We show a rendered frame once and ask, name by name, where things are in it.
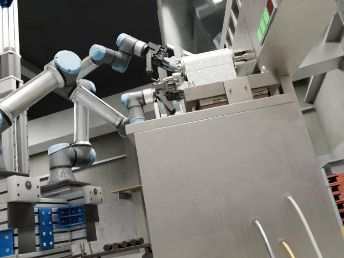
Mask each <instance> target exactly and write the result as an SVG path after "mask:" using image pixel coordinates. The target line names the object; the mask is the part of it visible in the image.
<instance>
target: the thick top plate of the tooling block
mask: <svg viewBox="0 0 344 258"><path fill-rule="evenodd" d="M247 78H248V82H249V85H250V89H251V90H253V89H258V88H263V87H267V90H268V92H270V94H271V96H273V95H274V93H275V92H276V90H277V89H278V87H279V86H280V84H281V80H280V77H279V74H278V71H277V70H276V71H271V72H265V73H260V74H255V75H250V76H247ZM183 93H184V105H185V109H186V113H190V112H192V107H193V106H197V110H199V100H201V99H206V98H211V97H217V96H222V95H225V90H224V86H223V81H219V82H213V83H208V84H203V85H198V86H195V87H189V88H184V89H183Z"/></svg>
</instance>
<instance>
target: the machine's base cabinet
mask: <svg viewBox="0 0 344 258"><path fill-rule="evenodd" d="M134 137H135V144H136V150H137V156H138V163H139V169H140V176H141V183H142V189H143V195H144V202H145V209H146V215H147V222H148V228H149V235H150V241H151V245H152V252H153V258H270V256H269V253H268V251H267V248H266V246H265V243H264V241H263V238H262V236H261V234H260V232H259V230H258V228H257V227H256V226H254V225H253V224H252V219H253V218H255V217H257V218H259V219H260V220H261V225H262V227H263V229H264V231H265V233H266V235H267V237H268V239H269V242H270V244H271V247H272V249H273V252H274V254H275V257H276V258H292V257H291V255H290V253H289V252H288V250H287V248H286V247H285V246H284V245H281V244H280V239H285V240H286V241H287V245H288V247H289V248H290V250H291V251H292V253H293V255H294V257H295V258H318V256H317V253H316V251H315V249H314V246H313V244H312V242H311V239H310V237H309V235H308V233H307V230H306V228H305V226H304V224H303V222H302V220H301V218H300V216H299V214H298V212H297V210H296V208H295V207H294V205H293V204H292V202H291V201H290V200H286V199H285V194H291V195H292V199H293V200H294V201H295V202H296V204H297V205H298V207H299V208H300V210H301V212H302V214H303V216H304V218H305V220H306V222H307V224H308V226H309V228H310V230H311V232H312V235H313V237H314V239H315V242H316V244H317V246H318V248H319V251H320V253H321V255H322V258H344V250H343V246H342V243H341V240H340V237H339V234H338V231H337V228H336V225H335V222H334V219H333V216H332V213H331V209H330V206H329V203H328V200H327V197H326V194H325V191H324V188H323V185H322V183H321V180H320V176H319V173H318V170H317V167H316V164H315V161H314V158H313V155H312V152H311V149H310V146H309V142H308V139H307V136H306V133H305V130H304V127H303V124H302V121H301V119H300V116H299V113H298V109H297V106H296V103H295V102H291V103H286V104H280V105H275V106H270V107H265V108H262V109H256V110H251V111H246V112H241V113H236V114H230V115H225V116H220V117H215V118H209V119H204V120H199V121H194V122H189V123H184V124H178V125H173V126H168V127H163V128H158V129H154V130H149V131H144V132H139V133H134Z"/></svg>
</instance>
